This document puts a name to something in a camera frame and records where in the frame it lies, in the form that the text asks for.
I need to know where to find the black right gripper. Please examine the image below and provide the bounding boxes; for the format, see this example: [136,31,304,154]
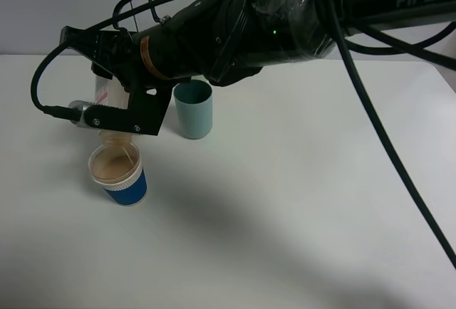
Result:
[59,26,160,92]

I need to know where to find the pink label drink bottle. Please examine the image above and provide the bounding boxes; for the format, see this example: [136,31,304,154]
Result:
[93,73,138,146]

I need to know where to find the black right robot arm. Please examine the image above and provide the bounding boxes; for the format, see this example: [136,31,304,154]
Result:
[60,0,455,89]

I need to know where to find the teal plastic cup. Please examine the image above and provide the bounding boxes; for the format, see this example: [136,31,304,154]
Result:
[173,79,213,140]

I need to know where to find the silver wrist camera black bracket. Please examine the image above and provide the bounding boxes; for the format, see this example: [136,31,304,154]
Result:
[69,88,172,136]

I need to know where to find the black camera cable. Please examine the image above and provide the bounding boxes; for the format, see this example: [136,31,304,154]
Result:
[30,0,456,271]

